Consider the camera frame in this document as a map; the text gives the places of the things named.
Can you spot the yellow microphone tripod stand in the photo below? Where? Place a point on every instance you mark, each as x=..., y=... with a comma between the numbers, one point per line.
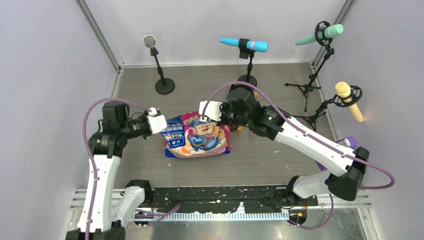
x=320, y=111

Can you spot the far black pet bowl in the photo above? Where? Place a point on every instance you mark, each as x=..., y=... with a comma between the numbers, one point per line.
x=241, y=92

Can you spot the black pet bowl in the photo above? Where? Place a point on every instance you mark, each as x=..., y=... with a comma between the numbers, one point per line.
x=237, y=129
x=241, y=92

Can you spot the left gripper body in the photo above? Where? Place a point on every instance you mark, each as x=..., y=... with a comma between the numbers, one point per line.
x=138, y=127

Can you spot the yellow microphone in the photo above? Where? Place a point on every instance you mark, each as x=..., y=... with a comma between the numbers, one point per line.
x=350, y=95

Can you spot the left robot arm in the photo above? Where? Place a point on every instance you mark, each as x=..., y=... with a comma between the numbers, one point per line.
x=100, y=220

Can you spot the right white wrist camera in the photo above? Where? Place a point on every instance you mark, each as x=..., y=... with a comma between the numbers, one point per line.
x=210, y=112

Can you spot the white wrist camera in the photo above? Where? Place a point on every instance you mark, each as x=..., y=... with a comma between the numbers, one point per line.
x=210, y=112
x=157, y=122

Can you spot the green microphone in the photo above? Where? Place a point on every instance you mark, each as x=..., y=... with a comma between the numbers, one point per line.
x=326, y=33

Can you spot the green microphone tripod stand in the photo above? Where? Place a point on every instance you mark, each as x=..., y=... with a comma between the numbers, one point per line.
x=305, y=89

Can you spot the near black pet bowl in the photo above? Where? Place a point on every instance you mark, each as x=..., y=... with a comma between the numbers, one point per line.
x=237, y=129

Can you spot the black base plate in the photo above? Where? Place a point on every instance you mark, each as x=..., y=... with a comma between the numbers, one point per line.
x=225, y=199

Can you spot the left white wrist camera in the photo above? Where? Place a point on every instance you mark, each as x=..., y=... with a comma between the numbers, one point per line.
x=157, y=122

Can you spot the round silver microphone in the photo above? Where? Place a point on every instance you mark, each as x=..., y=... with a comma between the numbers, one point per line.
x=149, y=41

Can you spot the colourful pet food bag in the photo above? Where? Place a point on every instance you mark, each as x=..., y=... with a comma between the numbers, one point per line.
x=187, y=136

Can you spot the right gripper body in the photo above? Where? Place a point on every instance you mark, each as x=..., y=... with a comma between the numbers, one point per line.
x=228, y=115

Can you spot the purple metronome box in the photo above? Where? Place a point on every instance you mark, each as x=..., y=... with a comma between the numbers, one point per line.
x=348, y=142

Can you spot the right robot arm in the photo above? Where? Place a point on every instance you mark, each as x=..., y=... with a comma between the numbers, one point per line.
x=343, y=175

